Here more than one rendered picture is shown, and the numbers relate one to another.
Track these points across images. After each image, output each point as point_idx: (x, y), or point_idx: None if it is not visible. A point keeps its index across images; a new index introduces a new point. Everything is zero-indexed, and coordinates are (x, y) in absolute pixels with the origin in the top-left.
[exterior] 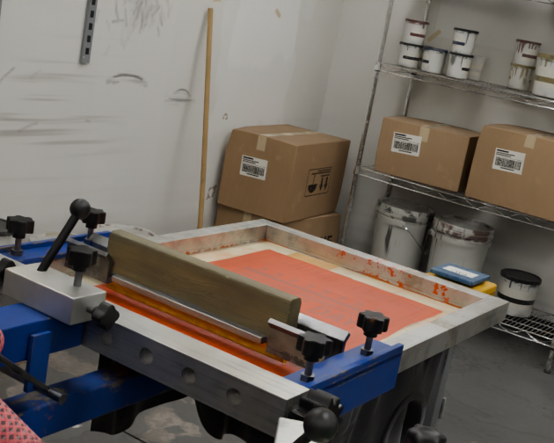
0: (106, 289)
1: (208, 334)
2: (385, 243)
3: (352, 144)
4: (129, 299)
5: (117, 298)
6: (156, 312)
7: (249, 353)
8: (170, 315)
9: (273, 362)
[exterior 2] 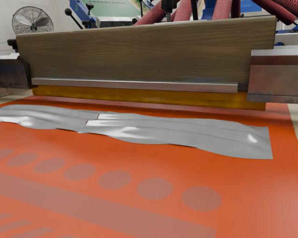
0: (267, 115)
1: (105, 103)
2: None
3: None
4: (221, 112)
5: (232, 109)
6: (171, 107)
7: (65, 99)
8: (156, 109)
9: (45, 98)
